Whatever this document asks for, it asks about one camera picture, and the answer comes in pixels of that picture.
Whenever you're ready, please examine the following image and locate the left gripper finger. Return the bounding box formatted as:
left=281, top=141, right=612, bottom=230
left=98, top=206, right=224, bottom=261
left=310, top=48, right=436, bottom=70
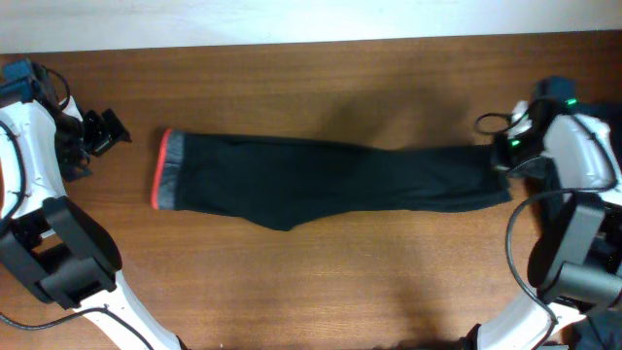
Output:
left=83, top=110, right=112, bottom=157
left=101, top=109, right=132, bottom=145

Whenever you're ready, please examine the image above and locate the black leggings red waistband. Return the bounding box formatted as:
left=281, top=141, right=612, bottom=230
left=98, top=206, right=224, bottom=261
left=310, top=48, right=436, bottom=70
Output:
left=151, top=129, right=511, bottom=231

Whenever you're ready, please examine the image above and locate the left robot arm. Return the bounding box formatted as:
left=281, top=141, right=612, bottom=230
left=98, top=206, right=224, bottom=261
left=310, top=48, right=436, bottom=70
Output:
left=1, top=102, right=186, bottom=349

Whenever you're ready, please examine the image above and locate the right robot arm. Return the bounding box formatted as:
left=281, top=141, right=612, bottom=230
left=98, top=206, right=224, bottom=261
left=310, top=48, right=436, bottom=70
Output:
left=458, top=97, right=621, bottom=349

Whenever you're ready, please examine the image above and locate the dark clothes pile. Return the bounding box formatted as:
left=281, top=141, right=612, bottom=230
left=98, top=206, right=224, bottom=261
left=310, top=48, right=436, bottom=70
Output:
left=534, top=99, right=622, bottom=350

